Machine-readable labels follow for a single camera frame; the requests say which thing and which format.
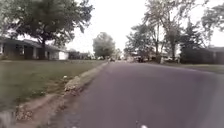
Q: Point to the vehicle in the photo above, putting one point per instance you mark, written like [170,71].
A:
[111,60]

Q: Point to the grey asphalt road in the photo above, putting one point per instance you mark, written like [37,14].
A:
[150,96]

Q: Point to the row of trees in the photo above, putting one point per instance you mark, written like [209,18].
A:
[166,30]

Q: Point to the robot's own part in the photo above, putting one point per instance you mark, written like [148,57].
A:
[144,126]

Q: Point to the large tree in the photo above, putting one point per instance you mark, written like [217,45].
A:
[50,20]

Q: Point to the green grass lawn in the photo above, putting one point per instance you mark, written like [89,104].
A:
[33,76]

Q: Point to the concrete kerb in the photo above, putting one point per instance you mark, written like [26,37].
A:
[43,106]

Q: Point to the low house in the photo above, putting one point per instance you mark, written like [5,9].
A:
[30,50]

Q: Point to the grass strip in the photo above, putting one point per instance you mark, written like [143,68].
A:
[203,67]

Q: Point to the building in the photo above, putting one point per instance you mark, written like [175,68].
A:
[203,55]

